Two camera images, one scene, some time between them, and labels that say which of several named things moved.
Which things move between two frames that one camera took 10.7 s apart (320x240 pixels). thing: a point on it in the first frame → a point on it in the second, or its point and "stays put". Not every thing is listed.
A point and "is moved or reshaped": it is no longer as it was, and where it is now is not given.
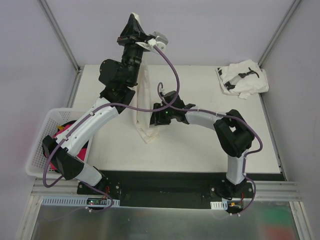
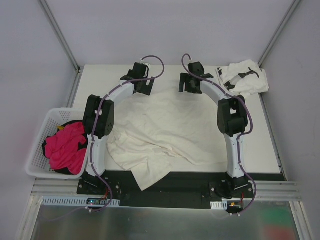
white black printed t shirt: [242, 78] stays put
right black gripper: [155, 117] → [188, 85]
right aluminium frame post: [294, 6] stays put
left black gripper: [130, 40] → [144, 87]
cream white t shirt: [144, 120] is moved or reshaped
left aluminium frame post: [61, 36] stays put
